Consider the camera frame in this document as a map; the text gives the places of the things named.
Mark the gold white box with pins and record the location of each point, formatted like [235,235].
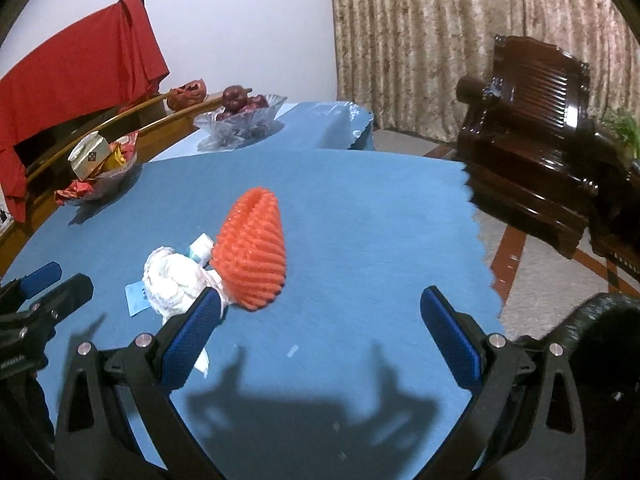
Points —
[88,154]

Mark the glass snack bowl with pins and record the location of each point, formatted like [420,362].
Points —
[106,180]

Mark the blue paper card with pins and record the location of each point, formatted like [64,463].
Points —
[136,297]

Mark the dark wooden side table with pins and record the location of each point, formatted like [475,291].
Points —
[614,217]

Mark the beige patterned curtain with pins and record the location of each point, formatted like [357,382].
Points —
[402,59]

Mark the white crumpled tissue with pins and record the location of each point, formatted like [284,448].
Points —
[192,303]

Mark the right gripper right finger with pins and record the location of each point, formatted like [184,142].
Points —
[524,419]

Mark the dark wooden armchair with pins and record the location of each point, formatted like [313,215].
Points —
[519,136]

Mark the blue felt tablecloth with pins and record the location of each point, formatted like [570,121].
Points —
[338,378]

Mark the green potted plant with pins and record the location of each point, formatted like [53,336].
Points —
[626,128]

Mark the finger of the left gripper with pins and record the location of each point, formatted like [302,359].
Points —
[56,305]
[30,285]

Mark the red cloth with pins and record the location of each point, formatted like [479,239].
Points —
[108,58]

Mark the orange foam fruit net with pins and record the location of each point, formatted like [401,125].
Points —
[249,252]

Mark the glass fruit bowl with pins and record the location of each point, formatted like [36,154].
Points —
[226,132]

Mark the red carved ornament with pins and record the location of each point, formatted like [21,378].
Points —
[192,93]

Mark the black trash bin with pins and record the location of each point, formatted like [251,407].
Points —
[601,342]

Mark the wooden bench backrest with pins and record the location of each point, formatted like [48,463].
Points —
[29,190]

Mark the light blue under tablecloth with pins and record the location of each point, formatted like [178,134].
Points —
[338,125]

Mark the dark red fruit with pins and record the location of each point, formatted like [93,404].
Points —
[236,100]

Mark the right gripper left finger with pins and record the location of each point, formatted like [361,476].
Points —
[93,438]

